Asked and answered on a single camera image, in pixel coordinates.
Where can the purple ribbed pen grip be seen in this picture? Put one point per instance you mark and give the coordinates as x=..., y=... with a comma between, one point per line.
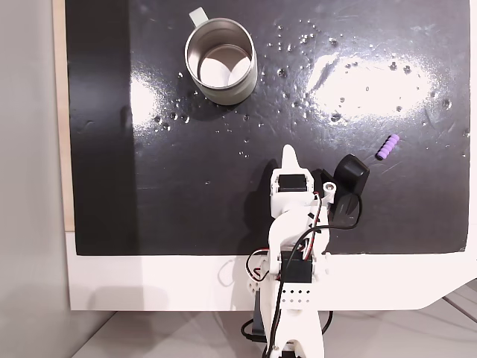
x=388, y=147

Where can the black glossy mat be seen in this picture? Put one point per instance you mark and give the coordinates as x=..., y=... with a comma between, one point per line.
x=186, y=168

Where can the silver metal mug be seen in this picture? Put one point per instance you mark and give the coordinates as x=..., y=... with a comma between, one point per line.
x=221, y=65

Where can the black table clamp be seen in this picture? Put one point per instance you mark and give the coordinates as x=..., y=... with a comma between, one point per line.
x=258, y=317

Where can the black oval camera box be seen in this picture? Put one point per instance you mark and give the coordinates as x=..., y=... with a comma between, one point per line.
x=348, y=186

